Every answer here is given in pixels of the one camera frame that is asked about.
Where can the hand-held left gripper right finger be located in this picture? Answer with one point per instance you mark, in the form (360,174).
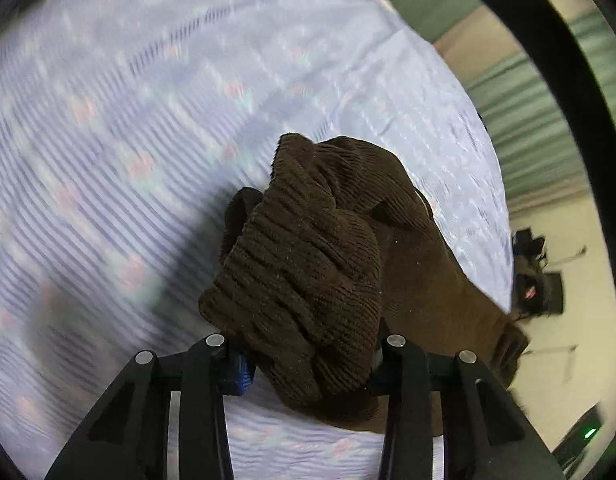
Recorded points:
(387,375)

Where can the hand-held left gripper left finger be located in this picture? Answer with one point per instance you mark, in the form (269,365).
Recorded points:
(242,371)

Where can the black equipment pile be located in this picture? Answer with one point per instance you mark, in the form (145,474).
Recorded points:
(535,275)

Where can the black device with green light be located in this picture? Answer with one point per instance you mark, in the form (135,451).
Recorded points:
(580,440)

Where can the striped floral bed sheet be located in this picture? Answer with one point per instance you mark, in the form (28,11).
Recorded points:
(138,160)

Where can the green curtain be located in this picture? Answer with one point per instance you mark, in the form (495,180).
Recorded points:
(527,85)

